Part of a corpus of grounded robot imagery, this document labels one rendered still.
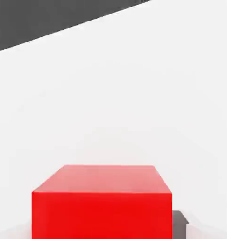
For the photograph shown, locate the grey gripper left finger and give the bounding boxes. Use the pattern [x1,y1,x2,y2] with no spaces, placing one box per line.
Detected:
[5,221,32,239]

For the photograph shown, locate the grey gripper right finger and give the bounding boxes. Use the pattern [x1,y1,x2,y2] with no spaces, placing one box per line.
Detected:
[172,210,221,239]

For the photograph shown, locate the small red cube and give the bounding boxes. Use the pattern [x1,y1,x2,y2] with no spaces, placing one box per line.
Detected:
[31,164,173,239]

